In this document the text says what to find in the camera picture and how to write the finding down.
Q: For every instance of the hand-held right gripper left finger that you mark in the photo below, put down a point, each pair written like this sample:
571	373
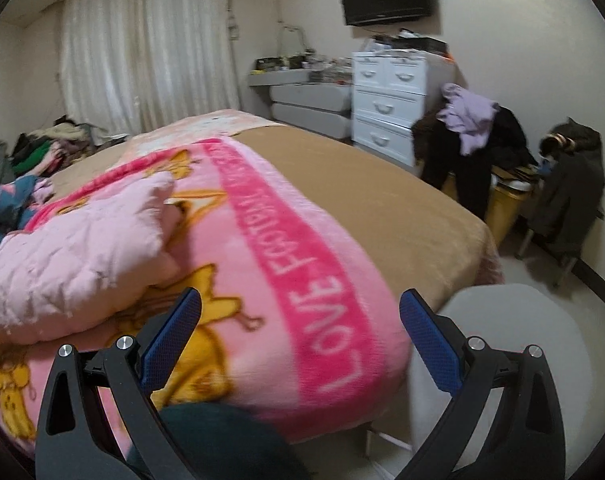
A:
175	340

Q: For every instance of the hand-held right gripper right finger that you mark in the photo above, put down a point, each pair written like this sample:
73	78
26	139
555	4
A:
430	342

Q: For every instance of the pink quilted jacket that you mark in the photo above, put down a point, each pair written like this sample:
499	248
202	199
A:
72	260

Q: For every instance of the heap of dark clothes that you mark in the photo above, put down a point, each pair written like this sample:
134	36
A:
467	180

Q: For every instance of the pile of folded clothes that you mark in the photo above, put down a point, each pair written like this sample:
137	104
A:
47	150

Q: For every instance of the white round stool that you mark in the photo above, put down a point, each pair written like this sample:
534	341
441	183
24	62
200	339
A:
507	340

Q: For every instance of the person's dark green trouser leg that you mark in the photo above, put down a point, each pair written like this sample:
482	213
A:
222	445

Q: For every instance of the metal chair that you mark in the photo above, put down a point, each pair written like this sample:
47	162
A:
530	245

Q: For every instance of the bed with tan sheet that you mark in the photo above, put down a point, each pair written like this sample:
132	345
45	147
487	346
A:
382	200

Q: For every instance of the pink printed blanket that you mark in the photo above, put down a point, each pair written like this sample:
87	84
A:
302	260

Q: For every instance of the yellow storage box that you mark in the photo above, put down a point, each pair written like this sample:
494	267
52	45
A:
502	210

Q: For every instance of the dark jacket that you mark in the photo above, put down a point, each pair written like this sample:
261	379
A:
567	195

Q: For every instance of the peach bunny blanket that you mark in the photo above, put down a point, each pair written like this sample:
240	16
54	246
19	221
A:
207	122

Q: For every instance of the teal floral duvet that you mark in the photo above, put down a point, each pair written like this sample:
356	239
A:
2	200

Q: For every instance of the lilac garment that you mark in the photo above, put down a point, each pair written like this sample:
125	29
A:
462	120

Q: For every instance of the white drawer cabinet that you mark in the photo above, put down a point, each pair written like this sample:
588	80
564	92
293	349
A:
382	105

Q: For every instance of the grey curved dresser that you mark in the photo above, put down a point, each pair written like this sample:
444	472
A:
307	100

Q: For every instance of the white curtain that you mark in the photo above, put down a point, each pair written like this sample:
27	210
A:
147	50

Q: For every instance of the assorted boxes and bottles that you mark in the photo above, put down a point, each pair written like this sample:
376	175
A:
407	42

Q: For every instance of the assorted small desk items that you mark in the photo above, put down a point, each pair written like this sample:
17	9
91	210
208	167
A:
302	65

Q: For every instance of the gooseneck desk lamp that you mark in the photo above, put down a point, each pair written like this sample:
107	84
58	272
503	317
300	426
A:
288	27

